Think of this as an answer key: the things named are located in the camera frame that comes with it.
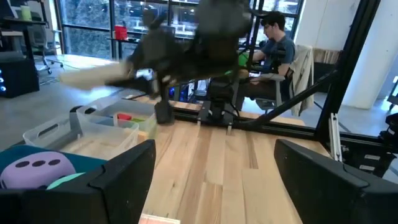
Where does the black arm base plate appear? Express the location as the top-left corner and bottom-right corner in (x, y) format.
(197, 107), (236, 127)

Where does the red container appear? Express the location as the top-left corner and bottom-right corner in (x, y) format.
(114, 24), (129, 40)

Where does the black jointed strut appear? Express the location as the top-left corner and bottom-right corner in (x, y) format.
(313, 0), (382, 144)

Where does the purple foam die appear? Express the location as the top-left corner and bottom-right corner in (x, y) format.
(0, 159), (77, 190)

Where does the black table frame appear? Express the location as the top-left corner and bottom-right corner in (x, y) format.
(124, 93), (398, 178)

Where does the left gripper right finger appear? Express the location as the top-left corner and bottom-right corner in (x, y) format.
(273, 139), (398, 224)

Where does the black office chair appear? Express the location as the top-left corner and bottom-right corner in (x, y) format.
(29, 23), (65, 75)

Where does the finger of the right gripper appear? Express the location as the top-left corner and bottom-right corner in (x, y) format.
(154, 77), (175, 125)
(104, 76), (156, 96)

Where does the black diagonal brace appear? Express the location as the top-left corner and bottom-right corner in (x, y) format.
(245, 70), (340, 130)

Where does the yellow green cup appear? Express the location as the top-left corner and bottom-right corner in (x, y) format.
(20, 5), (32, 21)

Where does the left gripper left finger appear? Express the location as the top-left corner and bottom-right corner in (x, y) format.
(46, 139), (157, 224)

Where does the person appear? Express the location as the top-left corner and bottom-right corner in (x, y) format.
(239, 11), (296, 110)

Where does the teal foam die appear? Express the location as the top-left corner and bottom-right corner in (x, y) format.
(46, 172), (85, 190)

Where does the silver aluminium post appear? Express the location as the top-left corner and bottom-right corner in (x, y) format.
(328, 112), (343, 162)

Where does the grey chair with jacket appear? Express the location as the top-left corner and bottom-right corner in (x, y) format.
(254, 44), (315, 118)

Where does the teal plastic tray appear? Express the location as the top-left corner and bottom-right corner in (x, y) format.
(0, 144), (108, 190)

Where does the black computer tower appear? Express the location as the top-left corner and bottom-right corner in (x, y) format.
(0, 57), (40, 99)

